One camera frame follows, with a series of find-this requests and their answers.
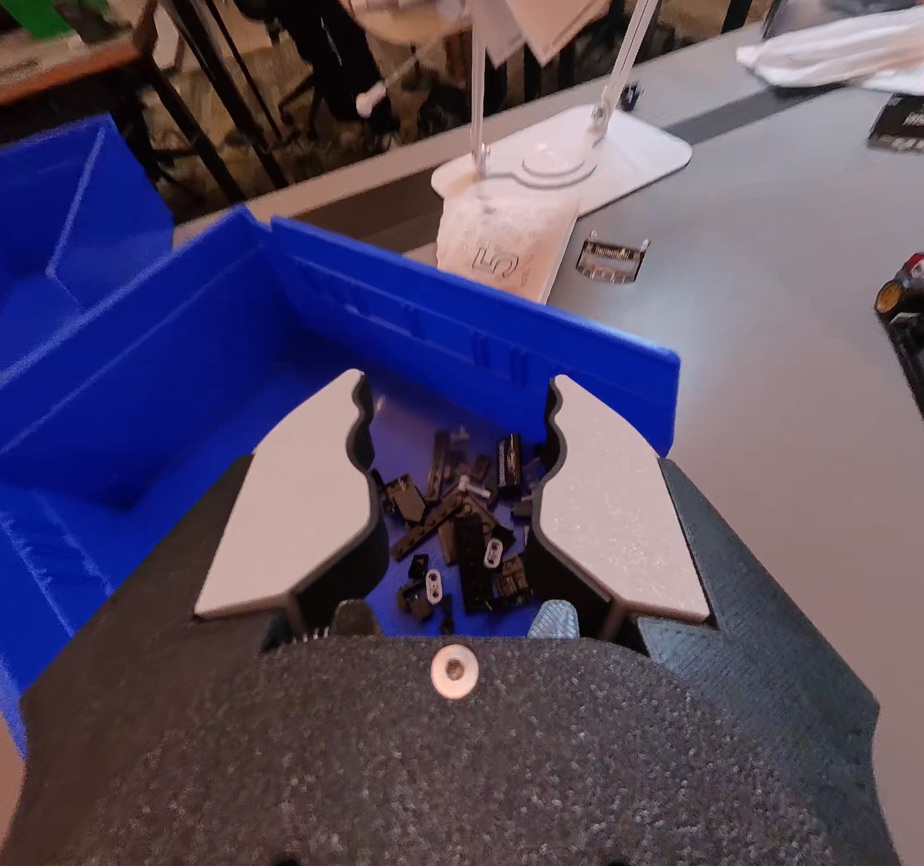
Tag black printed lego plate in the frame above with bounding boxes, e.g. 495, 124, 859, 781
868, 93, 924, 154

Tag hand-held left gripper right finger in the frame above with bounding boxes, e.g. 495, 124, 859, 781
523, 374, 713, 645

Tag white booklet stand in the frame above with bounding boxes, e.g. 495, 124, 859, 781
353, 0, 695, 212

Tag white printed paper bag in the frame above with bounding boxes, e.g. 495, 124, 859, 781
432, 179, 581, 306

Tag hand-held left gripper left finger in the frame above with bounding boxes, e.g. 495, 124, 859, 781
192, 369, 388, 624

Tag clear lego windshield piece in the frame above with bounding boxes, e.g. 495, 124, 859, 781
574, 230, 652, 287

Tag cluttered background desk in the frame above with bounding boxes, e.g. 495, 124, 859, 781
0, 0, 293, 206

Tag loose lego pieces in bin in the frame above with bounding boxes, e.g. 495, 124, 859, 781
369, 426, 561, 624

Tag green plastic object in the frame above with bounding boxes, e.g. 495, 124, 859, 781
0, 0, 111, 43

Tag black lego car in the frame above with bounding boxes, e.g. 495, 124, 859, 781
873, 247, 924, 421

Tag crumpled white paper bags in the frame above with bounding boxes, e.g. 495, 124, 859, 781
735, 6, 924, 93

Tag blue plastic bin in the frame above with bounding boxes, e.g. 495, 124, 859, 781
0, 115, 177, 376
0, 207, 682, 759

